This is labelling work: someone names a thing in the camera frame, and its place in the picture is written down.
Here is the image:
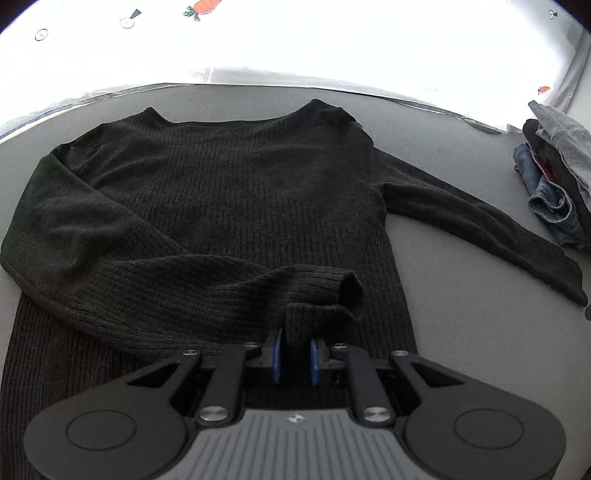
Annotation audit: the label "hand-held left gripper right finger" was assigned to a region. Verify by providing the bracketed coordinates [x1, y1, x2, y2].
[310, 338, 465, 424]

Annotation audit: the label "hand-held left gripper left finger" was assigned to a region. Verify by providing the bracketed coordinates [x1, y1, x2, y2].
[124, 329, 284, 425]

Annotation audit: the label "black knit sweater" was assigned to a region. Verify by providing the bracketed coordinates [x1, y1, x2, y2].
[0, 99, 589, 480]

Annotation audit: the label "folded blue jeans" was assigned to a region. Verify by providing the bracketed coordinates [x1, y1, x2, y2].
[513, 143, 591, 250]

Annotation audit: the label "white printed sheet curtain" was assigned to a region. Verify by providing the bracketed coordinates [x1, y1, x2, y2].
[0, 0, 591, 139]

